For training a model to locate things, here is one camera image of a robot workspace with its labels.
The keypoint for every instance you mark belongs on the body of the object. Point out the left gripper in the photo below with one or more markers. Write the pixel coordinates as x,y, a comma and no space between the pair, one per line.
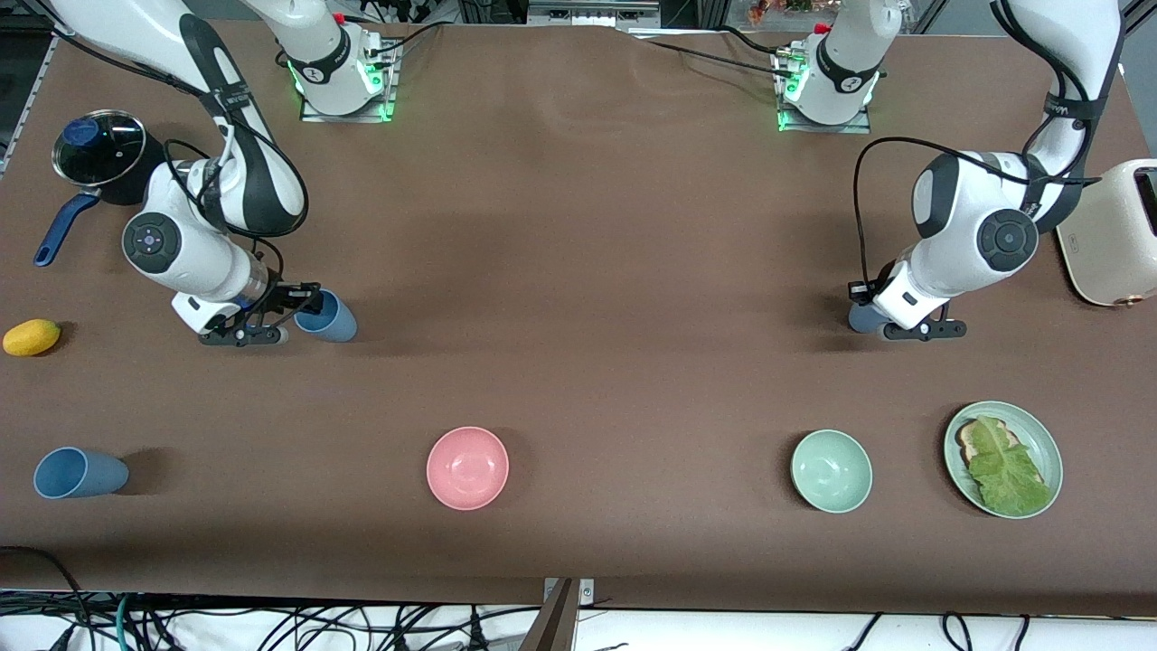
859,291

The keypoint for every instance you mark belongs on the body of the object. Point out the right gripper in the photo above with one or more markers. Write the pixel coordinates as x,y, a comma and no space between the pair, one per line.
287,296

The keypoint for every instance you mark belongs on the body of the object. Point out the blue plastic cup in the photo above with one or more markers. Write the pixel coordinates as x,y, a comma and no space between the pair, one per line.
339,324
863,319
86,475

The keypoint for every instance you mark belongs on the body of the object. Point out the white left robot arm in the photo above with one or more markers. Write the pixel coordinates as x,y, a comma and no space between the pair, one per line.
976,226

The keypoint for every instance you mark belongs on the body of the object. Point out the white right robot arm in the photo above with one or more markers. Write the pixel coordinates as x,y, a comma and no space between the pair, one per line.
262,181

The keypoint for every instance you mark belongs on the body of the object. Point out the mint green bowl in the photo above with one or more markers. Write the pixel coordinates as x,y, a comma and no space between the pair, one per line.
832,471

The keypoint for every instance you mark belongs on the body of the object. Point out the toasted bread slice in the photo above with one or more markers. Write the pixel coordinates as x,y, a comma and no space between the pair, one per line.
968,443

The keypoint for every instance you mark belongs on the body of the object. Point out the green lettuce leaf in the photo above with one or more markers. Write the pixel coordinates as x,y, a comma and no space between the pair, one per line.
1008,470

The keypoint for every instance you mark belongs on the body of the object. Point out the glass lid blue knob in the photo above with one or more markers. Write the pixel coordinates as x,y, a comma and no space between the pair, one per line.
104,149

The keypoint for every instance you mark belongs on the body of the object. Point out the mint green plate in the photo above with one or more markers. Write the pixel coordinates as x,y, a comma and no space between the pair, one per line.
1044,452

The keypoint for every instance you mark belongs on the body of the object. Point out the pink bowl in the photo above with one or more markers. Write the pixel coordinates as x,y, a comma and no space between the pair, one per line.
467,468

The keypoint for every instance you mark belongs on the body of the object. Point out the yellow lemon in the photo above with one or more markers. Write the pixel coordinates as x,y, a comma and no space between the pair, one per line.
32,337

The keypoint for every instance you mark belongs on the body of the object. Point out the cream toaster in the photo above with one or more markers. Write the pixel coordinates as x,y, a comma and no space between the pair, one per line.
1107,244

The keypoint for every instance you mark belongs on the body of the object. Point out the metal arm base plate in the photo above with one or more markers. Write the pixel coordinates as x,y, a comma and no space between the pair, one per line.
857,126
312,114

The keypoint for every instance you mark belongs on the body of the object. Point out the aluminium frame rail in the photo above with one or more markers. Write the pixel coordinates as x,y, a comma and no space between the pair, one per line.
592,11

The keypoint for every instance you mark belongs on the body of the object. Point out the metal table clamp bracket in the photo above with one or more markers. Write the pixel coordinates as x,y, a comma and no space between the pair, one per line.
586,592

